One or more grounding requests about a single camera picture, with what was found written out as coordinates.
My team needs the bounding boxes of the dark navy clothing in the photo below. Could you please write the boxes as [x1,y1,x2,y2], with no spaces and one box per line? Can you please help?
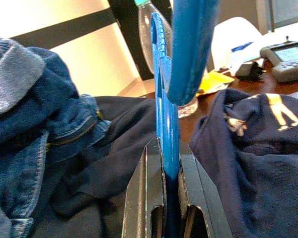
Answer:
[34,96,169,238]

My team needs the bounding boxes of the clear plastic water bottle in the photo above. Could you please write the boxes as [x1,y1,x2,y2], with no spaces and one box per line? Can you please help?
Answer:
[138,0,199,119]

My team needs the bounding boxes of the blue denim shorts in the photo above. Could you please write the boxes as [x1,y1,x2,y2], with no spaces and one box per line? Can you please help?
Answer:
[0,37,112,238]

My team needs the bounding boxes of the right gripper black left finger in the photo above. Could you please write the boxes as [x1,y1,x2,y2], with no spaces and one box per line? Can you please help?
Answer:
[121,137,168,238]

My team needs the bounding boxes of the black power adapter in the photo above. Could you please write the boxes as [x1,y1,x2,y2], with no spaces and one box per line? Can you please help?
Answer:
[235,60,267,80]

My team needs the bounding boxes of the brown wooden table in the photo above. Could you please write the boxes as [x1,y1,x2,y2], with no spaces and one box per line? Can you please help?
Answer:
[119,58,298,119]

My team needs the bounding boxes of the yellow paper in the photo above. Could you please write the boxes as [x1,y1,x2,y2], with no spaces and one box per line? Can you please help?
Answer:
[197,70,235,96]

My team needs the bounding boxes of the white paper sheet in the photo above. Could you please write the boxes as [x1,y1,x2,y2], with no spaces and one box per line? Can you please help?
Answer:
[228,41,265,71]

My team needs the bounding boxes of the blue plastic hanger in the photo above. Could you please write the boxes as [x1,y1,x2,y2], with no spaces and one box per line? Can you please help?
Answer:
[150,0,219,181]

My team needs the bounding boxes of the grey handheld device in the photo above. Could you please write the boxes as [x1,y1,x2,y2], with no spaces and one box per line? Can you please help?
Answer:
[260,41,298,83]

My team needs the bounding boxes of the navy blue shirt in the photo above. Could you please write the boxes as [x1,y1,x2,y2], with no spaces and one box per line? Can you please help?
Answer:
[190,88,298,238]

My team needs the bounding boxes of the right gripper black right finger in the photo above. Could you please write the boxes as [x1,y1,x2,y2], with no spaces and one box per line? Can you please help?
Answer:
[177,143,233,238]

